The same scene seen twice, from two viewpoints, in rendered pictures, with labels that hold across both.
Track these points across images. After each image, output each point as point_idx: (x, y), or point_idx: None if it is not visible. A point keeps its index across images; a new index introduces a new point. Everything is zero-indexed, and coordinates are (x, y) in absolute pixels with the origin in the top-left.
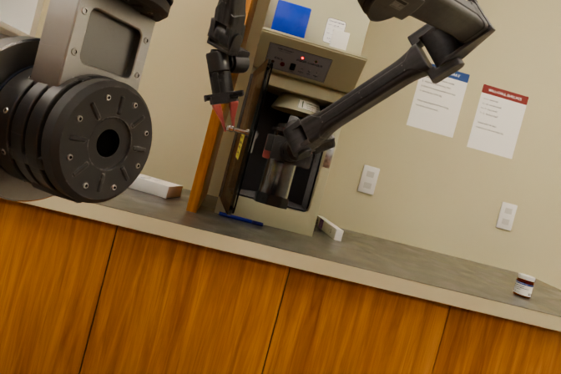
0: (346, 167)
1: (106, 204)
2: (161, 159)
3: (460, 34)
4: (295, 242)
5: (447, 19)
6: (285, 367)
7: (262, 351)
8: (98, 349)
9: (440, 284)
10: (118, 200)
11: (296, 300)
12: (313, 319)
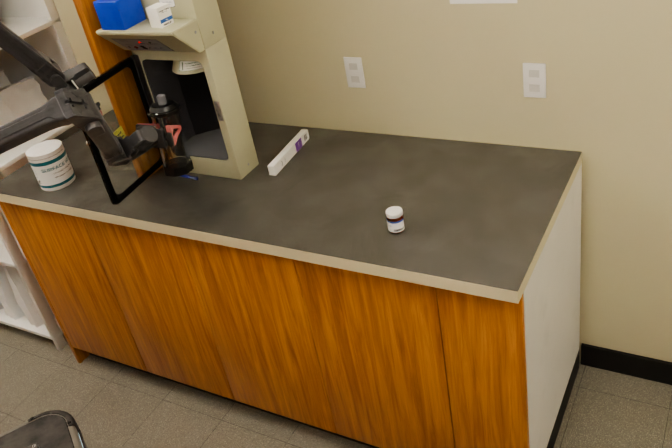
0: (327, 64)
1: (64, 203)
2: None
3: (55, 127)
4: (193, 203)
5: (16, 143)
6: (210, 296)
7: (191, 285)
8: (115, 283)
9: (279, 236)
10: (84, 189)
11: (191, 253)
12: (208, 265)
